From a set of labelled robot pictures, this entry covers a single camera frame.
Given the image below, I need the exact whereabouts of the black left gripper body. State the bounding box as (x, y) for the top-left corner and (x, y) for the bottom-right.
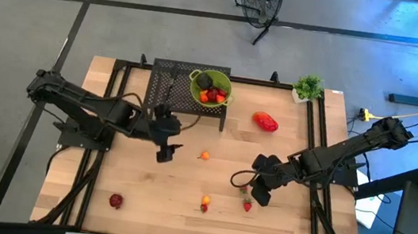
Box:
(144, 101), (186, 149)

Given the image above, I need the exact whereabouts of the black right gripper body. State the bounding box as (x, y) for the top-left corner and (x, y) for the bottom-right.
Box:
(247, 152), (297, 193)

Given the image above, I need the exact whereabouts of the black handled kitchen knife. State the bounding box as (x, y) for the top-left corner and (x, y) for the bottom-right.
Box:
(161, 66), (180, 109)

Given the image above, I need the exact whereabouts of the dark green toy avocado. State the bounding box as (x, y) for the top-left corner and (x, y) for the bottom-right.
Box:
(195, 71), (216, 92)

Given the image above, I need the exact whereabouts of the green plastic colander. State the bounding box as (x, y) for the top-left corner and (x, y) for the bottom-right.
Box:
(185, 67), (237, 111)

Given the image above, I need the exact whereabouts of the black perforated metal shelf rack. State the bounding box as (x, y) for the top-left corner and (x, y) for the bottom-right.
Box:
(140, 56), (234, 132)

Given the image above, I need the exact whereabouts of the red orange toy pepper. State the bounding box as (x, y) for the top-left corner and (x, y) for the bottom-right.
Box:
(251, 109), (282, 134)

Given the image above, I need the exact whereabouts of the long-stemmed red toy strawberry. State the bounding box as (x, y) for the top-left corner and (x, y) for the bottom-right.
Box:
(194, 201), (209, 215)

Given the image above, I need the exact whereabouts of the green plant in white pot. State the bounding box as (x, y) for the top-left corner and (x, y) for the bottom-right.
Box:
(289, 71), (327, 108)

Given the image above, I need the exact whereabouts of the white paper sheet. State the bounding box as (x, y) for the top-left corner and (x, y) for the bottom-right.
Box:
(349, 169), (387, 231)

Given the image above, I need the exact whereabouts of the yellow power plug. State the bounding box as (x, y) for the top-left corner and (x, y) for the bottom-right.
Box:
(357, 107), (374, 123)

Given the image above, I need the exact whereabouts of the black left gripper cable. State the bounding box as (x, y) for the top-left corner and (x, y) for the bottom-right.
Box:
(110, 90), (204, 133)

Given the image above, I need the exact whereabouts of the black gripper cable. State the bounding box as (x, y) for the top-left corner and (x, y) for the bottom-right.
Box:
(110, 90), (204, 133)
(228, 166), (263, 192)

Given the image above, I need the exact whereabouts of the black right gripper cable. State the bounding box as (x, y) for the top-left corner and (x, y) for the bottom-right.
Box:
(228, 166), (263, 192)

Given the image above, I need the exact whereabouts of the black aluminium table frame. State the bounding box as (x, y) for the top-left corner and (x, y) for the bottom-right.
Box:
(29, 42), (385, 234)

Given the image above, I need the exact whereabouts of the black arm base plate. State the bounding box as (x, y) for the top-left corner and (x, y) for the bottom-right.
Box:
(301, 148), (364, 189)
(56, 121), (117, 153)

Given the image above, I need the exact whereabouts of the beige power cable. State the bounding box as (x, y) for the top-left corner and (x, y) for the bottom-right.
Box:
(370, 103), (418, 125)

